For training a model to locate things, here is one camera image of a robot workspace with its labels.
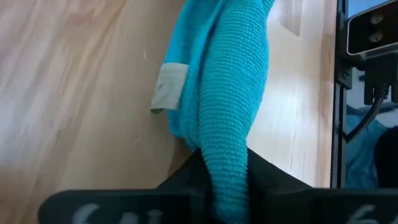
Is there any black table-level camera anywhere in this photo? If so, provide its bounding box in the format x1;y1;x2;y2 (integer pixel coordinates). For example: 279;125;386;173
346;0;398;105

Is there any teal microfiber towel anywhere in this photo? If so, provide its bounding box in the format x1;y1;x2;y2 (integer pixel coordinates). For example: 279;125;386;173
150;0;276;224

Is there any black aluminium table frame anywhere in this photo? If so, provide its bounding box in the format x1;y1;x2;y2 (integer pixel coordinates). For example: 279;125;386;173
330;0;354;189

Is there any black camera cable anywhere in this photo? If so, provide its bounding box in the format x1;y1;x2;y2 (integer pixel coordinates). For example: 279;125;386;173
343;86;389;144

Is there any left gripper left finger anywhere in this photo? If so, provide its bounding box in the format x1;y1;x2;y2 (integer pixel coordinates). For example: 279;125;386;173
157;148;218;224

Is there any person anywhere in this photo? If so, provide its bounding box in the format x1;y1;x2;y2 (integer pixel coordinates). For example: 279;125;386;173
345;104;398;189

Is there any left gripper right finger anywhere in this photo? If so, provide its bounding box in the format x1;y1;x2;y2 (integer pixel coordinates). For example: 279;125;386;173
248;148;313;224

